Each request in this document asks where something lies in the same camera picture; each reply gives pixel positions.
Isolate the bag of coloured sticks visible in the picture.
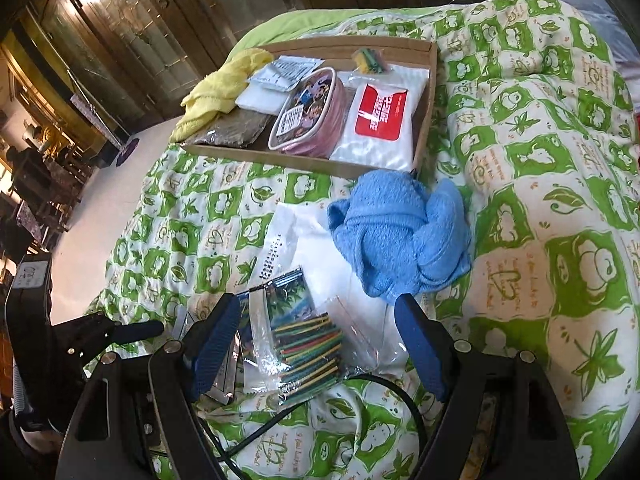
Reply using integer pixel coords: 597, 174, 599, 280
243, 295, 380, 410

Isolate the yellow towel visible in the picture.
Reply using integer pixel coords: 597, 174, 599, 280
169, 48, 273, 143

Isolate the white foam block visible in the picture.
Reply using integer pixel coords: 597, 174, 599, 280
235, 84, 288, 116

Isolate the pink cartoon zip pouch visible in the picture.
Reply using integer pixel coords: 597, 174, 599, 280
268, 67, 348, 159

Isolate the green white patterned quilt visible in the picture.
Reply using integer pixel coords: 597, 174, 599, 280
91, 0, 639, 479

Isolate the blue towel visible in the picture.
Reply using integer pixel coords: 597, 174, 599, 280
326, 170, 472, 304

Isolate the white plastic bag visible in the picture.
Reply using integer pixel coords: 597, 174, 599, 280
250, 204, 408, 366

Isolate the grey silver foil packet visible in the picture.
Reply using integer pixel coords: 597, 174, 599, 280
183, 107, 274, 148

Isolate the white red wipes pack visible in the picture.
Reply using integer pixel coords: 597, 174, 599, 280
330, 64, 431, 171

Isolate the wooden glass cabinet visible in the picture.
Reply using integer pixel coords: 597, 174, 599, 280
1, 0, 234, 164

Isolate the small silver sachet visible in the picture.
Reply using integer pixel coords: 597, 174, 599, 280
248, 55, 323, 92

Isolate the brown cardboard tray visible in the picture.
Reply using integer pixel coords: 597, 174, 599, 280
182, 36, 437, 179

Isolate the green yellow sponge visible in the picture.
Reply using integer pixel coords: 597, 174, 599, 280
352, 48, 388, 75

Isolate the black cable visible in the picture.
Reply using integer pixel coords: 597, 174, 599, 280
196, 372, 431, 480

